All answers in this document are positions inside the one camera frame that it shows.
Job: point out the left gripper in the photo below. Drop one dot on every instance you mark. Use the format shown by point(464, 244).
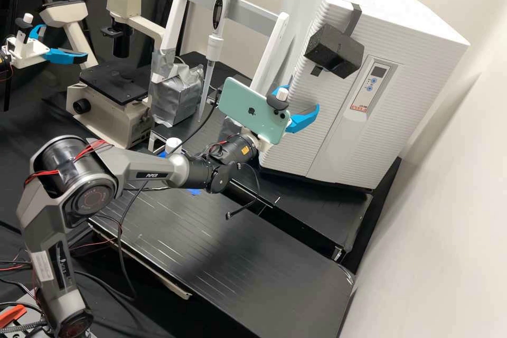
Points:
point(25, 51)

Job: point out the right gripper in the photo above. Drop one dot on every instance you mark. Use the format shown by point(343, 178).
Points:
point(263, 146)

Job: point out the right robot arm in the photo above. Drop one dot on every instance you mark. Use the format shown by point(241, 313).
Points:
point(130, 163)

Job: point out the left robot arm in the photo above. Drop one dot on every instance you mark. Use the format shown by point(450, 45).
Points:
point(2, 58)

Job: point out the incubator door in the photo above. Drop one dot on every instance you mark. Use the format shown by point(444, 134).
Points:
point(336, 148)

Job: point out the left phone holder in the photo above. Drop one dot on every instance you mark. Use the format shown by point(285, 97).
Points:
point(24, 25)

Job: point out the cream microscope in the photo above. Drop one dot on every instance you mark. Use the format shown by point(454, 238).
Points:
point(107, 104)

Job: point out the white pipette stand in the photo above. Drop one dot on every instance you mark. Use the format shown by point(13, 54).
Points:
point(245, 9)

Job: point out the black platform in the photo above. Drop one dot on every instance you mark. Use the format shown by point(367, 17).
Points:
point(194, 60)
point(309, 211)
point(237, 266)

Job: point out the pipette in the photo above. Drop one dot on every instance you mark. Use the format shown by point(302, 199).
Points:
point(217, 13)

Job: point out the small bottle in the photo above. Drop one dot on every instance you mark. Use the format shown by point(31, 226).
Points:
point(173, 144)

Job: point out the right wrist camera phone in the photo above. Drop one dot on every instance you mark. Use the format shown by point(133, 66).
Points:
point(245, 104)

